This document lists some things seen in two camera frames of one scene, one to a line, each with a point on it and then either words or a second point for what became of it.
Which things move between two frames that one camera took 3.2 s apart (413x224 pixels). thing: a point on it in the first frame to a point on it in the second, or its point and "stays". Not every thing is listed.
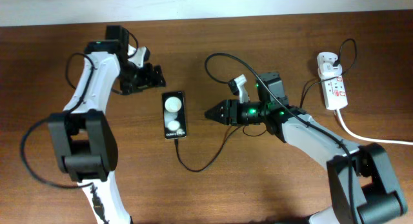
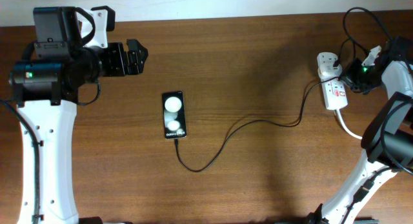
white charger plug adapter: (327, 70) stays
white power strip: (333, 88) stays
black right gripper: (228, 104) to (348, 81)
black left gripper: (148, 81) to (120, 68)
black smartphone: (174, 114) stays
